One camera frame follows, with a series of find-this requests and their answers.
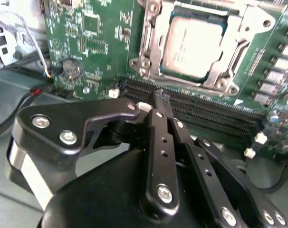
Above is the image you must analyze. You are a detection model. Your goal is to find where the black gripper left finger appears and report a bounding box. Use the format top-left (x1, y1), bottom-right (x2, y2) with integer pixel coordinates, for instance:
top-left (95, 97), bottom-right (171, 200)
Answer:
top-left (6, 89), bottom-right (180, 216)

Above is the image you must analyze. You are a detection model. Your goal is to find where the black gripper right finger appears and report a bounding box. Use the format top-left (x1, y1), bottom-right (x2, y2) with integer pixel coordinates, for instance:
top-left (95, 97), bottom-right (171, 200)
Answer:
top-left (163, 91), bottom-right (288, 228)

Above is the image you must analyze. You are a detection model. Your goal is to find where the silver CPU green edge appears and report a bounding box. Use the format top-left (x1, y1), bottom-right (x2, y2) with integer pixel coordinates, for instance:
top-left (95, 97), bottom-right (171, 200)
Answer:
top-left (158, 9), bottom-right (230, 80)

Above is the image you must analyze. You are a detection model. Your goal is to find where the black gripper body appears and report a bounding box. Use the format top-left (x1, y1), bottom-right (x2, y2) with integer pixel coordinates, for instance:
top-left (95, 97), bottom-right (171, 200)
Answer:
top-left (44, 149), bottom-right (221, 228)

